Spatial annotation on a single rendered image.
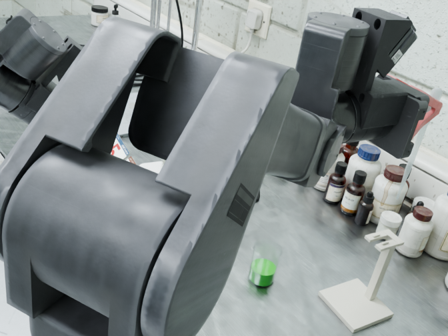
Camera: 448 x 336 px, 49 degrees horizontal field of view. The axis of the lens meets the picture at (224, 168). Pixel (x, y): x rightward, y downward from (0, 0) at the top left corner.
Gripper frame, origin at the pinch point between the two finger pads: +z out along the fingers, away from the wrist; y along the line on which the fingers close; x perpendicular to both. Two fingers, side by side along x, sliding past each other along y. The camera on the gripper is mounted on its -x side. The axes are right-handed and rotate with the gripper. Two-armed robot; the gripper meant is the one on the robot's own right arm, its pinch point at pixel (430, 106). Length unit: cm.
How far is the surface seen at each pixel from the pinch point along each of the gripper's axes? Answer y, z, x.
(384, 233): 1.0, 1.9, 20.0
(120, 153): 48, -20, 29
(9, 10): 276, -6, 60
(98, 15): 144, 5, 28
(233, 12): 85, 25, 11
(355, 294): 1.4, 1.2, 31.8
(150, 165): 33.2, -20.0, 23.8
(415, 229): 5.8, 17.1, 26.5
